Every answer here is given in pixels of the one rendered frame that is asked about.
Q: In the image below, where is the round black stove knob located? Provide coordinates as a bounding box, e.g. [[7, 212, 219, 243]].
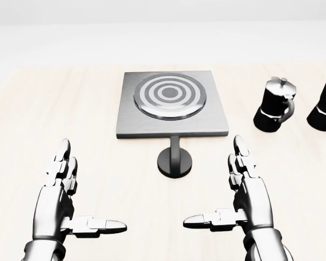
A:
[[157, 135, 193, 179]]

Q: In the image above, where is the black silver moka pot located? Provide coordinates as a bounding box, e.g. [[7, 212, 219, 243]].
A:
[[253, 77, 297, 133], [306, 76, 326, 133]]

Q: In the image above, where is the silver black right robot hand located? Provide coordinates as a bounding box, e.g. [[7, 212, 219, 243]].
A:
[[183, 134, 275, 235]]

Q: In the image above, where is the flat grey stove plate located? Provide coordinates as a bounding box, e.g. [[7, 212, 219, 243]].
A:
[[116, 71, 229, 140]]

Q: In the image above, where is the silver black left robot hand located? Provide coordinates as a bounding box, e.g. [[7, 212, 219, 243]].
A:
[[32, 139, 128, 241]]

